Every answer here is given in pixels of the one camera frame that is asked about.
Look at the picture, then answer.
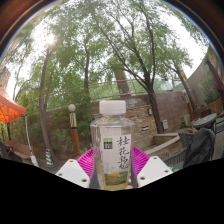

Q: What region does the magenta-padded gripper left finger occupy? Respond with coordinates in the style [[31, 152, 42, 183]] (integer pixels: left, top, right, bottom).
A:
[[54, 147, 98, 190]]

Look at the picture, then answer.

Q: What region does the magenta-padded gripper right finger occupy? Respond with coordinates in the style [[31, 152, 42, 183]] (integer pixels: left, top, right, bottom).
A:
[[129, 145, 174, 188]]

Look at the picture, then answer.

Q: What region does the clear white-capped drink bottle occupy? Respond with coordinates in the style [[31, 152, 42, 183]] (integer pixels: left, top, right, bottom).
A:
[[89, 99, 136, 192]]

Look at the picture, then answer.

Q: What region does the grey metal mesh chair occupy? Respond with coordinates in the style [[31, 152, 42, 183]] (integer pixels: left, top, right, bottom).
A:
[[163, 128, 217, 171]]

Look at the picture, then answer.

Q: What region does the yellow blue striped bollard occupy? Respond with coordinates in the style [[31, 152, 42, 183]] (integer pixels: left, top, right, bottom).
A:
[[44, 148, 54, 167]]

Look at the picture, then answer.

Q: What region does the black jacket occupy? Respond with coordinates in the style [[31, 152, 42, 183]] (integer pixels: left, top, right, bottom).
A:
[[181, 127, 217, 169]]

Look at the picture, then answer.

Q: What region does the tall dark-trunk tree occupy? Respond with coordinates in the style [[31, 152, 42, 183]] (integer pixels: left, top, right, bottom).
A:
[[86, 0, 201, 135]]

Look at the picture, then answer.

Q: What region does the leaning slim-trunk tree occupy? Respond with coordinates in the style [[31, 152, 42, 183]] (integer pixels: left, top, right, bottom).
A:
[[6, 6, 94, 161]]

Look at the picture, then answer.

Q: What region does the round dark patio table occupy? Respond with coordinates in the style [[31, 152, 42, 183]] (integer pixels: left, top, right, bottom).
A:
[[191, 113, 218, 132]]

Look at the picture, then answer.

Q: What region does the orange canopy tent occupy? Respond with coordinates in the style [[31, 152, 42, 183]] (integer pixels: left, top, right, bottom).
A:
[[0, 84, 28, 125]]

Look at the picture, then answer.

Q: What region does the closed maroon patio umbrella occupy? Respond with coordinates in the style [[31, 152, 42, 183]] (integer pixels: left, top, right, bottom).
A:
[[204, 56, 224, 101]]

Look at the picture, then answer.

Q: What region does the wooden globe lamp post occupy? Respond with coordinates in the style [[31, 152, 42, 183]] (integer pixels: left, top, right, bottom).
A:
[[67, 103, 82, 158]]

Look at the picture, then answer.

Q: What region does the grey wall utility box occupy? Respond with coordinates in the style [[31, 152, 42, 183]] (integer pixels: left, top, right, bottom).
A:
[[161, 119, 170, 131]]

